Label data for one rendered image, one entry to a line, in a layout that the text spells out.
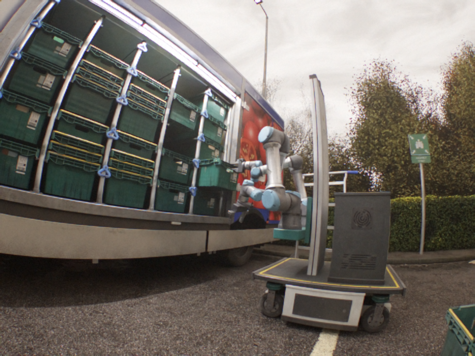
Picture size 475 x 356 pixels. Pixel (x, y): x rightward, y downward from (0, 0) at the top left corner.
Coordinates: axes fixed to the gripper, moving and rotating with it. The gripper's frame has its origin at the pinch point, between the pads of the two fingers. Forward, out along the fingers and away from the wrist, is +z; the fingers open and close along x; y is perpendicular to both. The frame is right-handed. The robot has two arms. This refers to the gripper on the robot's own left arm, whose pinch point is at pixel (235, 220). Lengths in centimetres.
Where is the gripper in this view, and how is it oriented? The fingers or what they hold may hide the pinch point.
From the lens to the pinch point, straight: 154.0
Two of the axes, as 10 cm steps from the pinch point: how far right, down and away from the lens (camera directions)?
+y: -7.1, -3.5, 6.2
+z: -3.0, 9.3, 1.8
